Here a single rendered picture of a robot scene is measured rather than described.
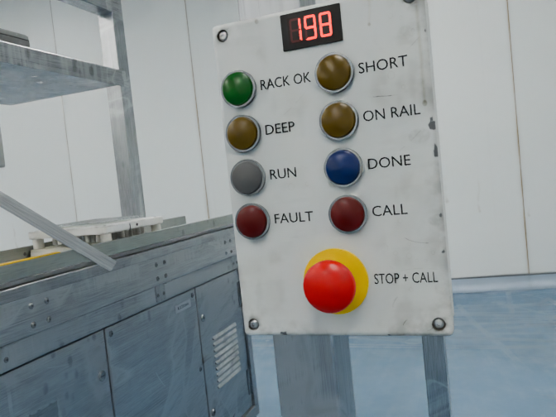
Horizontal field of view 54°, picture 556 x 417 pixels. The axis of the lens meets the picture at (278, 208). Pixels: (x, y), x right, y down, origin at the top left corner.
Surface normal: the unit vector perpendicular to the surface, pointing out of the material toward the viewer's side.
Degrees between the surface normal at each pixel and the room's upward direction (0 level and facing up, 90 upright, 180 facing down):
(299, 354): 90
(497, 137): 90
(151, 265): 90
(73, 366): 90
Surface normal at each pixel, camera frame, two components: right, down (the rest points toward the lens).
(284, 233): -0.35, 0.08
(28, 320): 0.93, -0.07
